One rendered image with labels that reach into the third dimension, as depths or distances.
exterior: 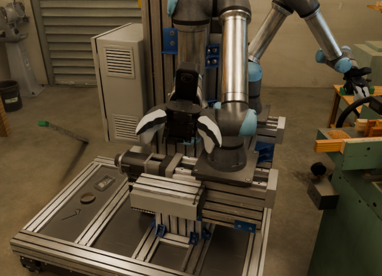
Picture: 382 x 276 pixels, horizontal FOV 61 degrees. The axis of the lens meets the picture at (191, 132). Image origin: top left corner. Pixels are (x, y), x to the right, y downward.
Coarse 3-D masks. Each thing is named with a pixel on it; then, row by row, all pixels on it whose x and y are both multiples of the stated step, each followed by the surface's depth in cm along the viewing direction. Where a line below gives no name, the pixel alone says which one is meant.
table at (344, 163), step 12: (324, 132) 129; (348, 132) 129; (360, 132) 129; (336, 156) 119; (348, 156) 114; (360, 156) 114; (372, 156) 115; (348, 168) 117; (360, 168) 117; (372, 168) 118
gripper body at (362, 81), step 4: (352, 68) 164; (356, 68) 164; (348, 72) 167; (344, 76) 169; (348, 76) 167; (356, 76) 162; (348, 80) 164; (352, 80) 160; (356, 80) 160; (360, 80) 161; (364, 80) 161; (344, 84) 167; (348, 84) 164; (356, 84) 159; (360, 84) 159; (364, 84) 160; (348, 88) 164; (348, 92) 164; (352, 92) 164
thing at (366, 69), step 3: (360, 69) 156; (363, 69) 154; (366, 69) 154; (369, 69) 154; (351, 72) 163; (354, 72) 160; (357, 72) 158; (360, 72) 156; (363, 72) 154; (366, 72) 154; (369, 72) 154; (351, 75) 163; (354, 75) 160; (357, 75) 160; (360, 75) 159; (363, 75) 159
